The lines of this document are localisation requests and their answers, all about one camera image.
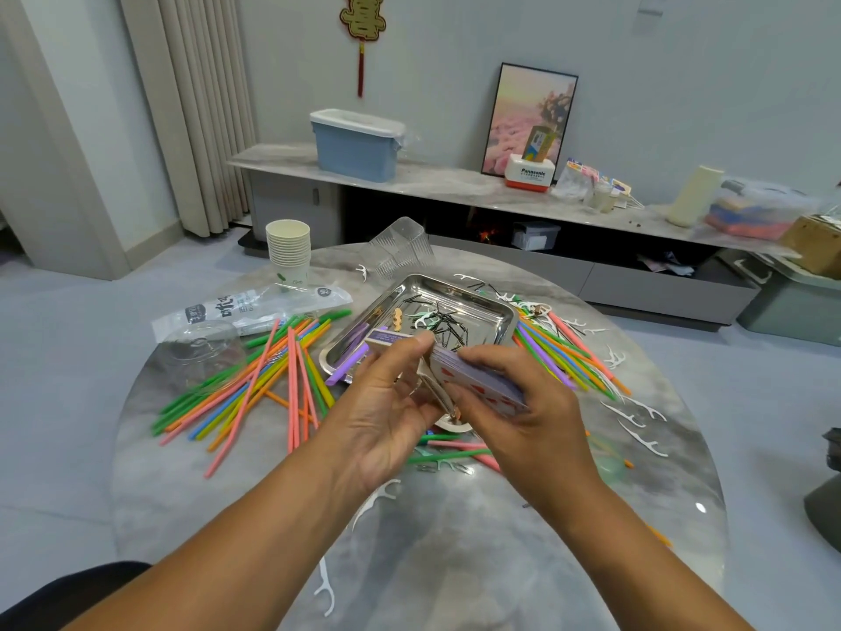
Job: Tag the person's left forearm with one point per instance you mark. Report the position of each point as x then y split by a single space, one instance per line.
224 558

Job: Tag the white and red small box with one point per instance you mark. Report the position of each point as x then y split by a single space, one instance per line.
530 175

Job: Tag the person's left hand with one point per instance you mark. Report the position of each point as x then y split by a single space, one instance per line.
375 427

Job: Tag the clear storage box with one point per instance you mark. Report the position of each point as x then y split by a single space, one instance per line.
760 210

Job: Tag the clear printed plastic bag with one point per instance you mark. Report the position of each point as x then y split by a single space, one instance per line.
243 309

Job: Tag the small colourful box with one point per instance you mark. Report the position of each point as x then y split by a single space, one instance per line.
539 142

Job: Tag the cardboard box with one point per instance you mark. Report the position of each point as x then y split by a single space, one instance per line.
817 246

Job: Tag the framed pink picture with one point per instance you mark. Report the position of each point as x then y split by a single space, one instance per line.
513 111

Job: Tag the grey green storage bin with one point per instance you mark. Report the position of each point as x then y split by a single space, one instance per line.
795 309

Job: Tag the blue storage box white lid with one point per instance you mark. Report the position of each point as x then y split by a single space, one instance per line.
356 144

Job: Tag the loose papers in cabinet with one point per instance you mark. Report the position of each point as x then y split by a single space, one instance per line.
668 265

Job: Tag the red gold wall hanging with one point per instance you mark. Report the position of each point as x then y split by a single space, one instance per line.
363 19

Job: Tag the person's right forearm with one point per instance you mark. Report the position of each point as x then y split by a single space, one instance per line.
657 572

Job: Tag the group of white paper cups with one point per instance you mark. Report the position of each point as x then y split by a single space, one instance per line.
288 250

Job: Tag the beige curtain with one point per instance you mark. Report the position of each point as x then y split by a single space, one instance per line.
197 111

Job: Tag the trash bin with black bag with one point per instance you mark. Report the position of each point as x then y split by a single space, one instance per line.
825 493

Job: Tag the clear round plastic bowl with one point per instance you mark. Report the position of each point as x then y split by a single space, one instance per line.
195 351

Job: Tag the white box in cabinet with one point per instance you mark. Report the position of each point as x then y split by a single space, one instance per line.
536 238

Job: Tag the colourful matchbox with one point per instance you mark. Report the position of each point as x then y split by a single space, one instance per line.
434 387

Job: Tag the colourful small packet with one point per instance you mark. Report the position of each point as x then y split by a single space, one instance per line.
620 188

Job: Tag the person's right hand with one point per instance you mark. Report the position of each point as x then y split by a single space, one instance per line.
552 453

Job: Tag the cream paper roll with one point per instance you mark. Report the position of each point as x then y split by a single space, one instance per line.
693 197

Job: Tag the pile of playing cards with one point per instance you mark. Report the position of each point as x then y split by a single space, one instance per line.
480 381

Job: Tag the grey cabinet with marble top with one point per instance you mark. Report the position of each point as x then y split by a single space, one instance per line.
434 177

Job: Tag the clear ribbed organizer box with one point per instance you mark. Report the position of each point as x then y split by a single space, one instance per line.
401 246

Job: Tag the clear bag of snacks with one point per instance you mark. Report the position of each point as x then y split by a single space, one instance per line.
573 181

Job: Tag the metal tray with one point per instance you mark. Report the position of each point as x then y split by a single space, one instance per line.
460 293

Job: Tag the white floss pick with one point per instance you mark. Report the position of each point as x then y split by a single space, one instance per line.
362 271
375 499
323 591
644 440
638 410

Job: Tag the pile of colourful straws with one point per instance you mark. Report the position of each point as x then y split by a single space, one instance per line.
237 387

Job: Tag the white wall switch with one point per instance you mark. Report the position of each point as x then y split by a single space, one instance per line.
653 4

